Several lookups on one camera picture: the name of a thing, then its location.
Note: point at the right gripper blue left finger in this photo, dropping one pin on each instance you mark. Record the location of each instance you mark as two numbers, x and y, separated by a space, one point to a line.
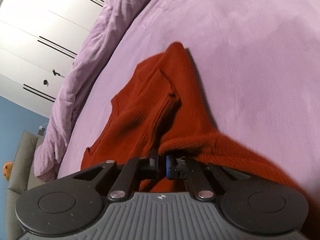
155 162

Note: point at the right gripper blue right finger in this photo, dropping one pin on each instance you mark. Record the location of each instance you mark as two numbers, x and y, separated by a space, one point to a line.
175 168

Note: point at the dark red knit cardigan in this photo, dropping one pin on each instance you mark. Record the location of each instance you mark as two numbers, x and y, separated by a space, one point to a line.
230 192

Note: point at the grey upholstered headboard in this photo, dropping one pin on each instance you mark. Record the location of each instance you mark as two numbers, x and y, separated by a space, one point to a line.
21 179

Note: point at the orange pumpkin toy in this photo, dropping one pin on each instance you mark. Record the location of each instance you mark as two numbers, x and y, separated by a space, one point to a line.
7 169

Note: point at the lilac bed sheet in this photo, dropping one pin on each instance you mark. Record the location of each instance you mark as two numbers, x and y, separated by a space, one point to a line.
258 61

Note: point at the lilac rumpled duvet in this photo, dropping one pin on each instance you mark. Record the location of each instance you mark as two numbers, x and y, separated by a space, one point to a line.
111 25

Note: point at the white wardrobe with handles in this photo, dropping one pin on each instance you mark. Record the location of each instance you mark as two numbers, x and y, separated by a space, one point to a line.
39 41

